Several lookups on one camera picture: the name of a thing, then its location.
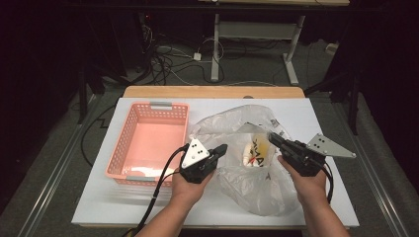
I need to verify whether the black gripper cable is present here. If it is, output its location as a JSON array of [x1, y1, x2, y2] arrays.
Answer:
[[123, 146, 189, 237], [320, 162, 334, 203]]

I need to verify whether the person's right hand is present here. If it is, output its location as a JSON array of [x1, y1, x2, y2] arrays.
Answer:
[[277, 155, 330, 207]]

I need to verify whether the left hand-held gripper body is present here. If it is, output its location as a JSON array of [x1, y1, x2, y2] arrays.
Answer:
[[179, 137, 219, 185]]

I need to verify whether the grey metal desk frame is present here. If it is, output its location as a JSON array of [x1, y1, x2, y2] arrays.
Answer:
[[197, 0, 350, 87]]

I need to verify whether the tangle of floor cables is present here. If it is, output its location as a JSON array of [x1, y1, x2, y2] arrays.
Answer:
[[141, 13, 281, 87]]

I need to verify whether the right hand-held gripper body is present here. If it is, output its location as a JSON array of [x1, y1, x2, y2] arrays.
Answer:
[[280, 132, 358, 178]]

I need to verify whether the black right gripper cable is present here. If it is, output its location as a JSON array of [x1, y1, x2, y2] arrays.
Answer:
[[320, 162, 334, 203]]

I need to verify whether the white table mat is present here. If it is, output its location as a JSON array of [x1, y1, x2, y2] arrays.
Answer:
[[71, 97, 360, 228]]

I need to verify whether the person's left hand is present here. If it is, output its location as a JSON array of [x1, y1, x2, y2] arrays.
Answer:
[[170, 167, 215, 207]]

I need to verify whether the translucent plastic bag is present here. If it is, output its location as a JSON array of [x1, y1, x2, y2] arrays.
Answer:
[[188, 104, 299, 217]]

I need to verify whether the metal floor rail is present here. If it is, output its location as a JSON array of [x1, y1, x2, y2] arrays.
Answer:
[[329, 98, 409, 237], [18, 95, 100, 237]]

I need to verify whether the thin black floor cable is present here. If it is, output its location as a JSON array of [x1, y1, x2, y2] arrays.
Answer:
[[80, 103, 118, 167]]

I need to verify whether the pink perforated plastic basket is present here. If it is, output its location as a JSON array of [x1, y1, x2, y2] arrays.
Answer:
[[105, 101, 191, 188]]

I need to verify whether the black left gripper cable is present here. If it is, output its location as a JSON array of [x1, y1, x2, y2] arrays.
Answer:
[[123, 146, 189, 237]]

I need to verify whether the black stand leg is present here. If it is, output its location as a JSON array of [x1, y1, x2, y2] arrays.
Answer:
[[304, 65, 360, 136]]

